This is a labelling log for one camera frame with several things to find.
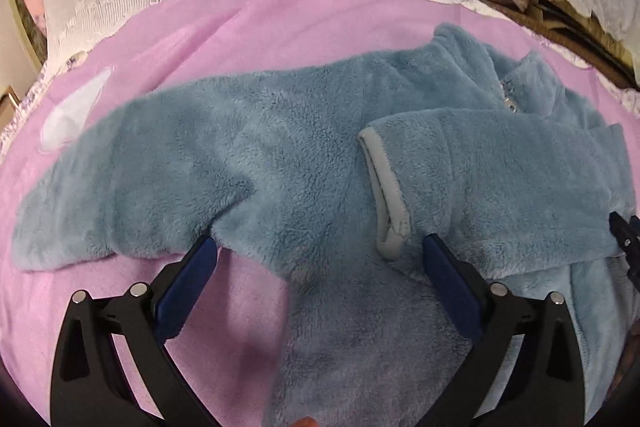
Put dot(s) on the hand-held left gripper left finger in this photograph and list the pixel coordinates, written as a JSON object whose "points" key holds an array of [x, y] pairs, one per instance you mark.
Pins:
{"points": [[184, 294]]}

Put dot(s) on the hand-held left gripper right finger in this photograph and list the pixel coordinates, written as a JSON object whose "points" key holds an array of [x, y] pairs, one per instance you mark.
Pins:
{"points": [[452, 294]]}

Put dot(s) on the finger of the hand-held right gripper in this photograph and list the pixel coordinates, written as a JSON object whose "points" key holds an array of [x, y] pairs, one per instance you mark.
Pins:
{"points": [[626, 237]]}

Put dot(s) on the blue fleece baby garment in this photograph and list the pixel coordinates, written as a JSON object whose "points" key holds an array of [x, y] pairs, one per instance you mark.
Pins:
{"points": [[300, 167]]}

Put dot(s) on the pink blanket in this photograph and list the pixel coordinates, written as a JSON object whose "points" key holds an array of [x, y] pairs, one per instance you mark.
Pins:
{"points": [[165, 37]]}

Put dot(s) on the wooden frame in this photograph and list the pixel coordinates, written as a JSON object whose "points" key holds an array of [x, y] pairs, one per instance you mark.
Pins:
{"points": [[20, 42]]}

